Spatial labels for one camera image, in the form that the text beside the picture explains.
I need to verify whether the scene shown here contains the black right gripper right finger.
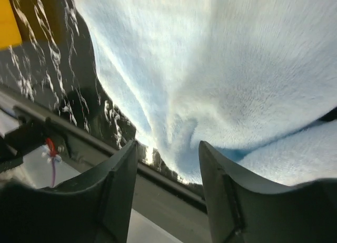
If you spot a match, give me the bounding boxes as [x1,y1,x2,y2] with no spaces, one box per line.
[199,141,336,242]

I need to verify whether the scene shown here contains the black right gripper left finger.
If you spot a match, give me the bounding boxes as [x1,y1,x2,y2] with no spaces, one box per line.
[1,141,138,242]

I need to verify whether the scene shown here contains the light blue towel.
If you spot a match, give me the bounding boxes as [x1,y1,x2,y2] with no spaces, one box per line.
[74,0,336,186]

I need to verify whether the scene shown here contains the yellow plastic tray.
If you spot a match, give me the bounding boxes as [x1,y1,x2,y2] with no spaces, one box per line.
[0,0,66,50]

